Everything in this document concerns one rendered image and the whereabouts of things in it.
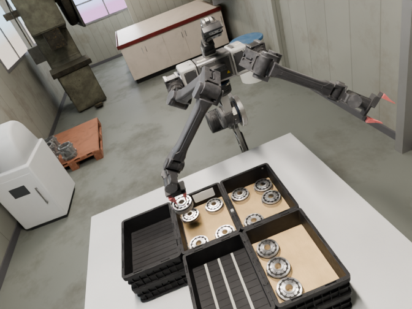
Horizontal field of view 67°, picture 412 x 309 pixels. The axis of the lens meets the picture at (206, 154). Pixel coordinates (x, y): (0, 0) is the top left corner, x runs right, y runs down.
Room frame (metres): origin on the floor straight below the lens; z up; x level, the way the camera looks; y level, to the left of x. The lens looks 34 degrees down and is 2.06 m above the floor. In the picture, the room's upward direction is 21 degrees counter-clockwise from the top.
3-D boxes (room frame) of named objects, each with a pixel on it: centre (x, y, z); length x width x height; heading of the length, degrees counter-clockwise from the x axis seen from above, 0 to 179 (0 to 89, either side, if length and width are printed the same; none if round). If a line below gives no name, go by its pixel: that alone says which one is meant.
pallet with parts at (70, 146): (4.52, 1.86, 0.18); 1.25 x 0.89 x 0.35; 4
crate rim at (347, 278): (0.81, -0.19, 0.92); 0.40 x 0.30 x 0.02; 2
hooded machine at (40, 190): (3.17, 1.95, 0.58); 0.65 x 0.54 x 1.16; 4
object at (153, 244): (1.19, 0.43, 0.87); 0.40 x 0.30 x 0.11; 2
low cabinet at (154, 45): (7.44, -0.16, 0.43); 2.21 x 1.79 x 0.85; 94
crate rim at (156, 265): (1.19, 0.43, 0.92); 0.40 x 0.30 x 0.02; 2
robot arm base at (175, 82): (1.61, 0.03, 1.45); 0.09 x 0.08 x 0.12; 94
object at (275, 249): (0.91, -0.11, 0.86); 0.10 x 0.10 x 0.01
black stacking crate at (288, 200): (1.21, -0.17, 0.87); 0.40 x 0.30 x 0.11; 2
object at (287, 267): (0.80, -0.12, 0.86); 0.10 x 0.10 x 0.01
